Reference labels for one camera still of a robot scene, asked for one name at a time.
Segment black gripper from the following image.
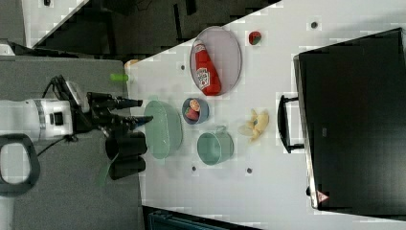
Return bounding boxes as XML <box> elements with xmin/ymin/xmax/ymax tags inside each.
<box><xmin>73</xmin><ymin>92</ymin><xmax>153</xmax><ymax>134</ymax></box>

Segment yellow plush banana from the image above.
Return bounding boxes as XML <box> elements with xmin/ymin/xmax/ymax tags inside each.
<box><xmin>237</xmin><ymin>109</ymin><xmax>269</xmax><ymax>142</ymax></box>

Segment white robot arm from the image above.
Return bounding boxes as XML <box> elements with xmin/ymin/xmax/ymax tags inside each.
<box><xmin>1</xmin><ymin>92</ymin><xmax>152</xmax><ymax>230</ymax></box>

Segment black toaster oven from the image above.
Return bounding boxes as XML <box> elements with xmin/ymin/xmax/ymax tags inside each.
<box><xmin>278</xmin><ymin>28</ymin><xmax>406</xmax><ymax>220</ymax></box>

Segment green marker cap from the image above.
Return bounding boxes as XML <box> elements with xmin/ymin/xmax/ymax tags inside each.
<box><xmin>110</xmin><ymin>74</ymin><xmax>129</xmax><ymax>81</ymax></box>

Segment green perforated colander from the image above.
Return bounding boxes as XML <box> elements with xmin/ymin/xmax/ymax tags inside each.
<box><xmin>144</xmin><ymin>100</ymin><xmax>183</xmax><ymax>159</ymax></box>

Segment red toy fruit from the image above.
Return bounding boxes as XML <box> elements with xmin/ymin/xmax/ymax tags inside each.
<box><xmin>185</xmin><ymin>107</ymin><xmax>199</xmax><ymax>121</ymax></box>

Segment toy orange slice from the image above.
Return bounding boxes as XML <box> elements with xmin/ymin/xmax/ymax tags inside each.
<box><xmin>190</xmin><ymin>100</ymin><xmax>200</xmax><ymax>112</ymax></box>

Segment small blue bowl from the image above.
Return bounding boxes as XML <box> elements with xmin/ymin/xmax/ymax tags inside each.
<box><xmin>182</xmin><ymin>98</ymin><xmax>210</xmax><ymax>125</ymax></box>

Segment red ketchup bottle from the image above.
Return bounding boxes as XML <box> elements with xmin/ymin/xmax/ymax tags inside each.
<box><xmin>193</xmin><ymin>40</ymin><xmax>221</xmax><ymax>96</ymax></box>

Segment green mug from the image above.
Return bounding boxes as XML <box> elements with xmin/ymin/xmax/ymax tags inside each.
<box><xmin>197</xmin><ymin>126</ymin><xmax>235</xmax><ymax>166</ymax></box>

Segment grey round plate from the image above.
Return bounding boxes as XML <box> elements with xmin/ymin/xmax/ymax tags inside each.
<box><xmin>192</xmin><ymin>26</ymin><xmax>242</xmax><ymax>95</ymax></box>

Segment toy strawberry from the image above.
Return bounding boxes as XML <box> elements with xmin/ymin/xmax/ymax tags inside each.
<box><xmin>248</xmin><ymin>31</ymin><xmax>261</xmax><ymax>45</ymax></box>

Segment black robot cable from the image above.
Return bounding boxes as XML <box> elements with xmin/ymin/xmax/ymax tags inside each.
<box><xmin>36</xmin><ymin>75</ymin><xmax>78</xmax><ymax>157</ymax></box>

